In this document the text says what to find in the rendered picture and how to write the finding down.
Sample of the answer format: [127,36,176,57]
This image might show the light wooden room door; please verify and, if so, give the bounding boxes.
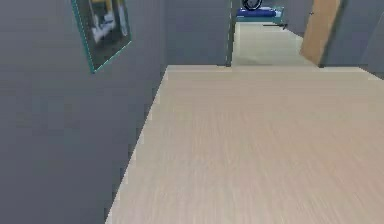
[299,0,342,66]

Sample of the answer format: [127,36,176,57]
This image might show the teal bed with blue cover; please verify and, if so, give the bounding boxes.
[236,6,288,31]

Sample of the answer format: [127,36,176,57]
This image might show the teal framed wall picture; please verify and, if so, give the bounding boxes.
[70,0,133,74]

